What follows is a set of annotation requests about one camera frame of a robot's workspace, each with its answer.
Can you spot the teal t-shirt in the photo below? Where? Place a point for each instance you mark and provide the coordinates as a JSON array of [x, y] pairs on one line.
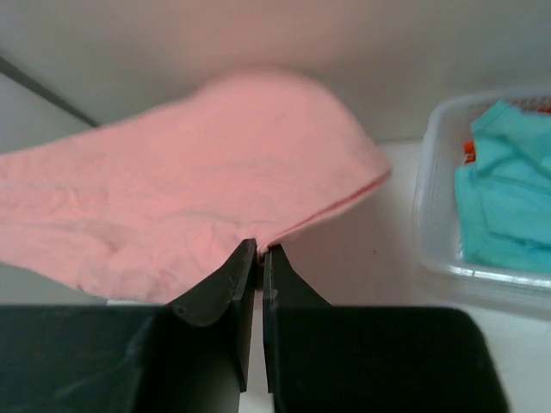
[[503, 196]]

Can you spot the orange t-shirt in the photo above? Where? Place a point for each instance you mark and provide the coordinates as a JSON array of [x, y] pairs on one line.
[[469, 152]]

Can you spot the pink t-shirt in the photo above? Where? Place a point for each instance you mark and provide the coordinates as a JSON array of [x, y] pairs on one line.
[[147, 208]]

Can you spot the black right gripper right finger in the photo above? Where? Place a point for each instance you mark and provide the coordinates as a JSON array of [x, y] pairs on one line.
[[332, 358]]

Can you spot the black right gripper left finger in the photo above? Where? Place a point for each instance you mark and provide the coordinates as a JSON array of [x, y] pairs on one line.
[[189, 355]]

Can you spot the white plastic basket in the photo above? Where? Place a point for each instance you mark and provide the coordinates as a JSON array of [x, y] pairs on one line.
[[441, 269]]

